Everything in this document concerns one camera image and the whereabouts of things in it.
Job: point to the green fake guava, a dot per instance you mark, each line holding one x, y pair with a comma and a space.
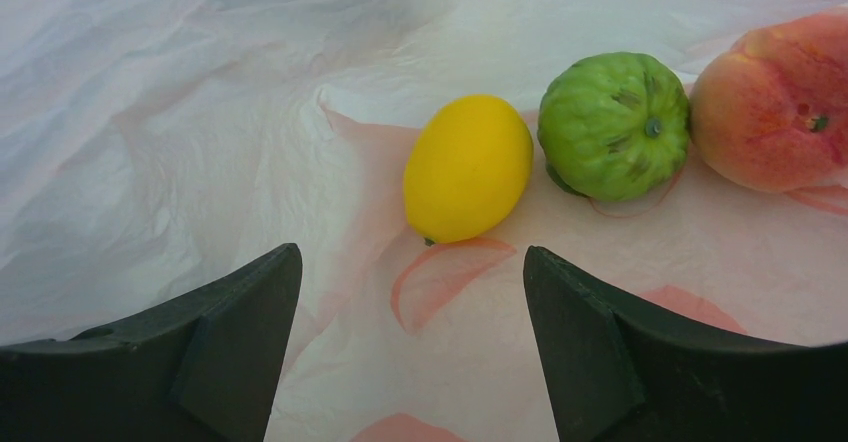
614, 126

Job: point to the red orange fake peach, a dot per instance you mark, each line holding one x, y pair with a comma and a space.
770, 113

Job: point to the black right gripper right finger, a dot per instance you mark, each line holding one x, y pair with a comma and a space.
620, 368

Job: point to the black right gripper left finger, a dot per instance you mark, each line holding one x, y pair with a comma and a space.
203, 366

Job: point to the yellow fake lemon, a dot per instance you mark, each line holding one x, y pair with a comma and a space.
467, 170

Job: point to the pink plastic bag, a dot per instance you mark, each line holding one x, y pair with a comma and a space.
150, 146

